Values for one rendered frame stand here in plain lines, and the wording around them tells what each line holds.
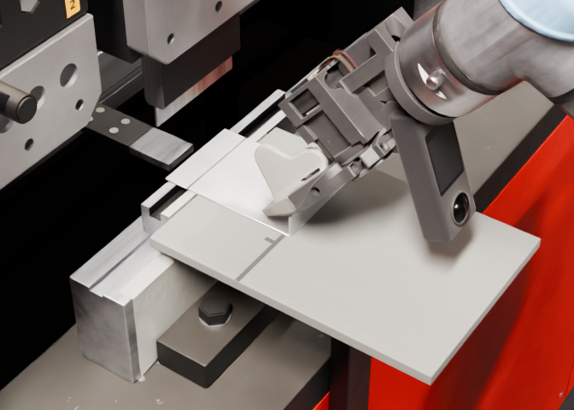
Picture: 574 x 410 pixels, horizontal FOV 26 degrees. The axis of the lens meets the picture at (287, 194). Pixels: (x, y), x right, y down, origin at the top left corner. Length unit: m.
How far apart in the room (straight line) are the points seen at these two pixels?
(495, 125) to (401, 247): 0.37
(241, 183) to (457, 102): 0.27
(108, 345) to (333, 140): 0.27
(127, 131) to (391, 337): 0.33
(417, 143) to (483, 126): 0.46
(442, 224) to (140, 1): 0.28
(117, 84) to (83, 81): 0.52
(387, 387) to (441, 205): 0.38
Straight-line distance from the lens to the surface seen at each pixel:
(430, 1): 1.40
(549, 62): 0.80
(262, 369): 1.08
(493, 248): 1.01
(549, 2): 0.77
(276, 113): 1.15
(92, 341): 1.07
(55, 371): 1.09
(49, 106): 0.81
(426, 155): 0.90
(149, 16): 0.86
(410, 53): 0.85
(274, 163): 0.97
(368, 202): 1.04
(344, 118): 0.91
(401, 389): 1.30
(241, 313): 1.08
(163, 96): 0.97
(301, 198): 0.96
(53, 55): 0.79
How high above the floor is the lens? 1.68
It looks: 40 degrees down
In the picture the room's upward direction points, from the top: straight up
